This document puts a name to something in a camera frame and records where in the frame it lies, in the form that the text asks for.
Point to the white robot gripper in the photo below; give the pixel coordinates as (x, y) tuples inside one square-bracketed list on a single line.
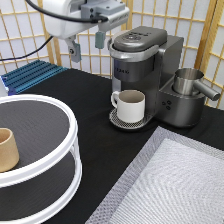
[(63, 29)]

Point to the grey pod coffee machine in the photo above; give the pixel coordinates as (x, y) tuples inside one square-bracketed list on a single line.
[(146, 59)]

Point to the wooden shoji folding screen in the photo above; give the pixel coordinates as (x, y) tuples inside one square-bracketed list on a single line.
[(199, 22)]

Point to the white ceramic mug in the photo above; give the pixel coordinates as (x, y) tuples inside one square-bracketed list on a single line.
[(130, 105)]

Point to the steel milk frother jug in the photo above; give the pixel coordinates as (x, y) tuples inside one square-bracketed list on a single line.
[(188, 82)]

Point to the white two-tier round shelf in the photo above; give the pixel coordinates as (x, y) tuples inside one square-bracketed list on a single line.
[(49, 170)]

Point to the tan ceramic cup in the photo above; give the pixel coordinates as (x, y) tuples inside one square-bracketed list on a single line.
[(9, 155)]

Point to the grey woven placemat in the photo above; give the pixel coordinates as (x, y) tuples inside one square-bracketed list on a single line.
[(172, 180)]

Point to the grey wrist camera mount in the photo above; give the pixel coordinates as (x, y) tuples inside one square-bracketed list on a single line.
[(115, 11)]

